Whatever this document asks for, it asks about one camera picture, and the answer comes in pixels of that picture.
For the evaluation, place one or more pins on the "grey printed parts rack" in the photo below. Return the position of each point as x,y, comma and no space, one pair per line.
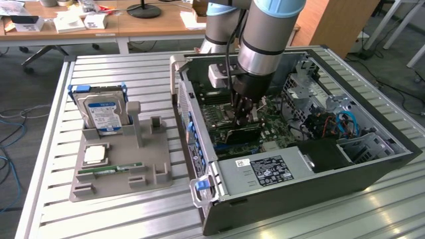
145,159

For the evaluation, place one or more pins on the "blue case latch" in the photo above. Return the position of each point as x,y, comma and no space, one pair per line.
201,186

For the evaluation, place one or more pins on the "white box with black lid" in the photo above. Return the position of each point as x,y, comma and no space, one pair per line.
26,25

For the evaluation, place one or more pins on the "wooden desk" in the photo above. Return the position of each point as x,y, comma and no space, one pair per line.
149,27

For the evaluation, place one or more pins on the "black Nvidia graphics card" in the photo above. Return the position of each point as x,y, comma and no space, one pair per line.
243,135

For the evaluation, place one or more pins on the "brown cardboard box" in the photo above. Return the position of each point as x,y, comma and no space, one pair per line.
199,7

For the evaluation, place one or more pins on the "metal cup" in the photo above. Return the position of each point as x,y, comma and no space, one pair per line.
48,3

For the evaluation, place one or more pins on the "tape roll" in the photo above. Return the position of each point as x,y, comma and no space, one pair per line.
64,2

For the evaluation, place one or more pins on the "white labelled box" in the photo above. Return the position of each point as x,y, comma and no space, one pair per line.
94,22

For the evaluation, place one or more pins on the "CPU socket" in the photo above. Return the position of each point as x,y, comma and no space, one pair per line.
226,110

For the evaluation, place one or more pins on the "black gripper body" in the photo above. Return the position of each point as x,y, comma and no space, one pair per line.
251,87

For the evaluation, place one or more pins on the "green RAM stick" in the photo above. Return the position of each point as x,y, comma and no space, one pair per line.
105,169

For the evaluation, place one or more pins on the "blue expansion slot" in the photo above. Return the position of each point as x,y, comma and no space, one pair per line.
229,147

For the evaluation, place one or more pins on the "wooden cabinet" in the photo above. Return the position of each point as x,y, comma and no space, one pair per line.
331,25

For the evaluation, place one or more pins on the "white paper stack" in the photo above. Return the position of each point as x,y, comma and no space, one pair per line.
191,21

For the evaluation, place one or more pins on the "black open PC case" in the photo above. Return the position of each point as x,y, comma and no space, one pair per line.
298,199

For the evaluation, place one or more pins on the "black chair base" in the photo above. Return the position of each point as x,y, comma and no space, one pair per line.
42,53

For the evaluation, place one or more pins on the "green motherboard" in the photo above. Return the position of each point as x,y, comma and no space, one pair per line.
275,129

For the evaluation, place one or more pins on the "small metal disk bay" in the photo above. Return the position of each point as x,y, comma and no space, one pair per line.
365,149

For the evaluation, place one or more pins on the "white table frame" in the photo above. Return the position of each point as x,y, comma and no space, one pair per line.
381,25

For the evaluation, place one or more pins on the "silver CPU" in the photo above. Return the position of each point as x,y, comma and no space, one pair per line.
94,154

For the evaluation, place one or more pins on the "large metal disk bay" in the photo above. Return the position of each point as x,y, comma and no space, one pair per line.
298,99

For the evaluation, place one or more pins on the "black lamp base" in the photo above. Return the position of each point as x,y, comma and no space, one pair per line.
143,12

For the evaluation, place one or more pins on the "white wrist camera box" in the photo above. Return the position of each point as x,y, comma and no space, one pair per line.
217,76

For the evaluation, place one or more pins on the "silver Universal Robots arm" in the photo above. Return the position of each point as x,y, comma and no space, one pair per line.
265,37

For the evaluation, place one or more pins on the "hard disk with blue carrier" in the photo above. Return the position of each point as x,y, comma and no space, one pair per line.
102,112

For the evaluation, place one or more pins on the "white open box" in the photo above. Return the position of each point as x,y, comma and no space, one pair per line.
69,23

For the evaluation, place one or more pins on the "silver chipset heatsink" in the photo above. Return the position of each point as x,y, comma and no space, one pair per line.
270,147

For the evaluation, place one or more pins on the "metal socket cover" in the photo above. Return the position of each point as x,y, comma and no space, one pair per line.
263,104

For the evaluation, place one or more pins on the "grey power supply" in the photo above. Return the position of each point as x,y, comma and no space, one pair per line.
238,179

